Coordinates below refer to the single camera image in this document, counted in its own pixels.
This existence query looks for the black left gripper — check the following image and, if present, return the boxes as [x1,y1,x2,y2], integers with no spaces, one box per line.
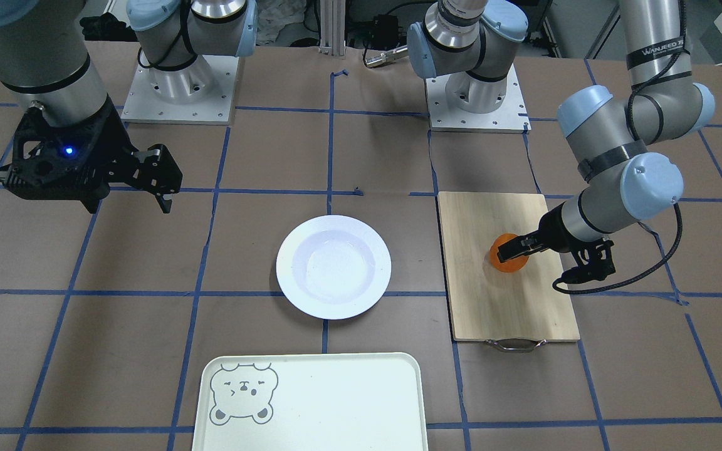
[496,211,615,284]

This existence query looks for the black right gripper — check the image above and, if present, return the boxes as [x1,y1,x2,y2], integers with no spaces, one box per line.
[3,98,182,214]

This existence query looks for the orange fruit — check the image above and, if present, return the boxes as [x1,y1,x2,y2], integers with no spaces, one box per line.
[489,233,530,273]

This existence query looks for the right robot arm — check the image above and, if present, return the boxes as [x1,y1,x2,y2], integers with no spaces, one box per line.
[0,1,258,213]

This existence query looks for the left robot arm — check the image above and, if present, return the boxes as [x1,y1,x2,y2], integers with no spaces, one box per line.
[407,1,714,289]

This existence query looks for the white tray with bear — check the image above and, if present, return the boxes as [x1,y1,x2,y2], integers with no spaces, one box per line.
[192,352,429,450]

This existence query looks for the wooden cutting board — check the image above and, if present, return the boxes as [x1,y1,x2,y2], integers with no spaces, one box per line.
[437,191,580,352]

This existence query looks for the white round plate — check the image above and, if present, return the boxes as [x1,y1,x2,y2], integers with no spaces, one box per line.
[276,215,392,319]

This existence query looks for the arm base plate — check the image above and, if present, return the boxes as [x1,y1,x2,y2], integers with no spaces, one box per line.
[425,66,532,133]
[121,55,243,125]

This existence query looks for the aluminium frame post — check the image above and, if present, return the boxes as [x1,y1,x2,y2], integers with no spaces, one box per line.
[318,0,346,59]

